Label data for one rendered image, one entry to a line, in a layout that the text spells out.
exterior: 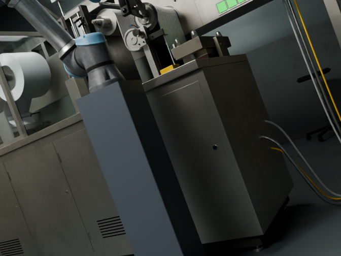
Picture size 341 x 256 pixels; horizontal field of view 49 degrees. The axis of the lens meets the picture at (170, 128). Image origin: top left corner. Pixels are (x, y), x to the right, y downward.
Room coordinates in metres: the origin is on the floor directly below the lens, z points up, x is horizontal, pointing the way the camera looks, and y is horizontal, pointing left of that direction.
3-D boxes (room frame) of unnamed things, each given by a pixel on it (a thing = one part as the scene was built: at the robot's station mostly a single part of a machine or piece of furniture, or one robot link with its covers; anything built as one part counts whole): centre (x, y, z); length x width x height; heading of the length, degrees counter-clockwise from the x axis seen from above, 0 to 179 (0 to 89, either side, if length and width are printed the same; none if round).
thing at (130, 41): (2.16, -0.04, 1.18); 0.26 x 0.12 x 0.12; 148
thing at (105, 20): (2.10, 0.14, 1.34); 0.06 x 0.06 x 0.06; 58
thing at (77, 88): (2.46, 0.48, 1.19); 0.14 x 0.14 x 0.57
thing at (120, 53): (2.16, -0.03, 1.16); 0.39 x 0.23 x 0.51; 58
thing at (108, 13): (2.23, 0.06, 1.34); 0.25 x 0.14 x 0.14; 148
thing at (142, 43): (1.97, -0.03, 1.05); 0.06 x 0.05 x 0.31; 148
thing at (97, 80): (1.50, 0.18, 0.95); 0.15 x 0.15 x 0.10
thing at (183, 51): (2.03, -0.32, 1.00); 0.40 x 0.16 x 0.06; 148
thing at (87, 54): (1.51, 0.18, 1.07); 0.13 x 0.12 x 0.14; 35
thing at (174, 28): (2.06, -0.20, 1.11); 0.23 x 0.01 x 0.18; 148
